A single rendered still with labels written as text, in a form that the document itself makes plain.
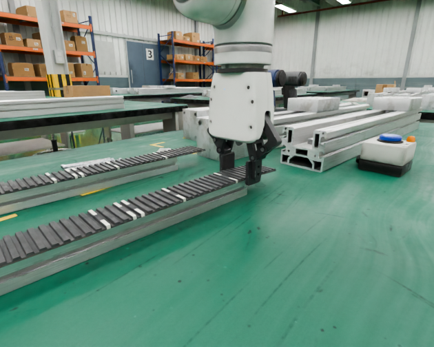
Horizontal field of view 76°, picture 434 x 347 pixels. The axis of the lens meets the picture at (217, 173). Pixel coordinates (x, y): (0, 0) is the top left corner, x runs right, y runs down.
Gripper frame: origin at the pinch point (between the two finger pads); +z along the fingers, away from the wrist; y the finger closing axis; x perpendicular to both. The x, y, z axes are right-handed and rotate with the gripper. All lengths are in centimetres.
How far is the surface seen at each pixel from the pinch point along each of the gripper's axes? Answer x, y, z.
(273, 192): 3.7, 4.4, 4.0
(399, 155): 27.6, 16.3, -0.4
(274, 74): 52, -31, -16
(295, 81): 74, -35, -14
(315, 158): 19.7, 3.3, 1.3
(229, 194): -4.0, 1.4, 3.0
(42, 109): 7, -154, 1
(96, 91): 59, -206, -7
